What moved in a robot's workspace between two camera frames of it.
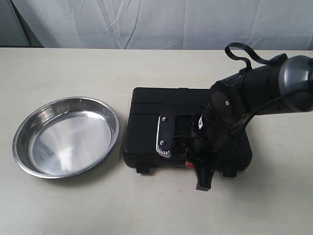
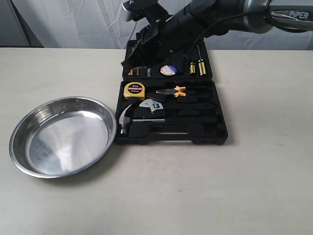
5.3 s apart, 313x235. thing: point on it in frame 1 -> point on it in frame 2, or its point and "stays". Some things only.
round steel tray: (63, 137) stays
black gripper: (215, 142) -> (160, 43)
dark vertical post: (32, 40) stays
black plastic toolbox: (143, 107) -> (173, 98)
